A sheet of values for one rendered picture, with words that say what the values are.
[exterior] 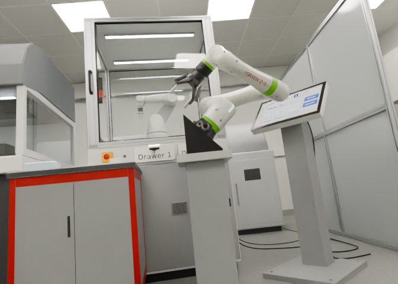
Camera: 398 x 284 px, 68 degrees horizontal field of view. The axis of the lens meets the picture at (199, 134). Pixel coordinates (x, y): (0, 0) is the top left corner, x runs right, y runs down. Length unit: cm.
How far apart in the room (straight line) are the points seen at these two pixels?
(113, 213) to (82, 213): 15
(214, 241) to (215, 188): 25
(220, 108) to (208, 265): 80
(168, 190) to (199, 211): 69
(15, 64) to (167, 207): 138
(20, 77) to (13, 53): 20
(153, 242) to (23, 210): 89
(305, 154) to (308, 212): 37
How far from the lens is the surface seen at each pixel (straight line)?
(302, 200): 208
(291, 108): 209
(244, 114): 558
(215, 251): 152
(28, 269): 171
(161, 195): 215
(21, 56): 232
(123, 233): 158
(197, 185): 149
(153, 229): 216
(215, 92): 233
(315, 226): 207
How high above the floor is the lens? 57
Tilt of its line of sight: 11 degrees up
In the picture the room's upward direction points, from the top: 6 degrees counter-clockwise
